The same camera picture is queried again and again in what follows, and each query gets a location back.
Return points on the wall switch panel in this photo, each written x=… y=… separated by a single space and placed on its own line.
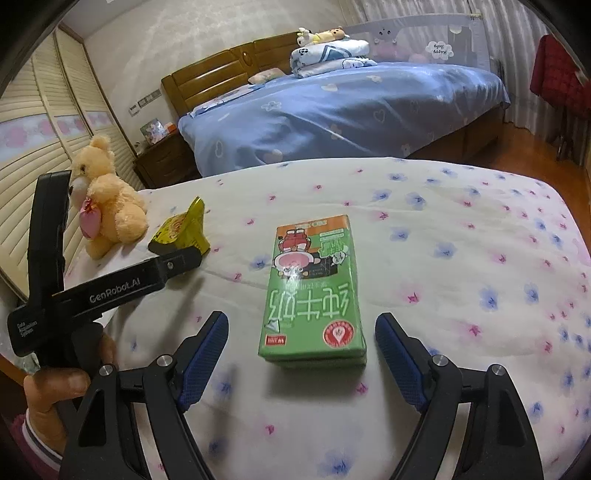
x=150 y=97

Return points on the wooden coat rack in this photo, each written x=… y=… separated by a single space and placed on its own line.
x=565 y=138

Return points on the yellow green carton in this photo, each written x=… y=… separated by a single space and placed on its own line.
x=180 y=228

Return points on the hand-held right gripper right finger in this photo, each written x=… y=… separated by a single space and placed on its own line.
x=399 y=360

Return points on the green milk carton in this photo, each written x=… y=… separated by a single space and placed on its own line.
x=314 y=300

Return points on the grey mesh bed rail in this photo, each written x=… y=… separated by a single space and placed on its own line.
x=415 y=37

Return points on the beige teddy bear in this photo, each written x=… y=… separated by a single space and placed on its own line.
x=115 y=203

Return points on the picture frame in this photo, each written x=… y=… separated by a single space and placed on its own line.
x=152 y=131

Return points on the person's left forearm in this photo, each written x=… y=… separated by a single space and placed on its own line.
x=37 y=443

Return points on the person's left hand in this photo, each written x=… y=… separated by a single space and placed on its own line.
x=51 y=387

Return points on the small orange box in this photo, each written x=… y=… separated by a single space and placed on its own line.
x=171 y=128

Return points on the wooden headboard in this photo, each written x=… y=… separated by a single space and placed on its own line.
x=207 y=78

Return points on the bed with blue sheet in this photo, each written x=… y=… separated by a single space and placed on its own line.
x=346 y=115

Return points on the folded blue white quilt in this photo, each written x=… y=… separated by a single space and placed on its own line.
x=323 y=57

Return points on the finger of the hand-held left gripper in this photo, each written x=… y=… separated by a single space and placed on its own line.
x=180 y=263

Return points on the dark wooden nightstand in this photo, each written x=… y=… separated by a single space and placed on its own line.
x=166 y=161

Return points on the louvered wardrobe doors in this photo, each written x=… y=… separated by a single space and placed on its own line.
x=27 y=138

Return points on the small white plush toy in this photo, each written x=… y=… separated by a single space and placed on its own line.
x=305 y=37

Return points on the pink pillow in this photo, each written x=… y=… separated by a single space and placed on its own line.
x=267 y=76

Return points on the small yellow plush bear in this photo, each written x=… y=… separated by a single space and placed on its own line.
x=330 y=35

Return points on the floral white mattress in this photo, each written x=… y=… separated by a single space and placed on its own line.
x=461 y=230

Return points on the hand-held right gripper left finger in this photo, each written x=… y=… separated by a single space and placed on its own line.
x=203 y=364

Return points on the red padded jacket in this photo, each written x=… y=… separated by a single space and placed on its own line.
x=554 y=74

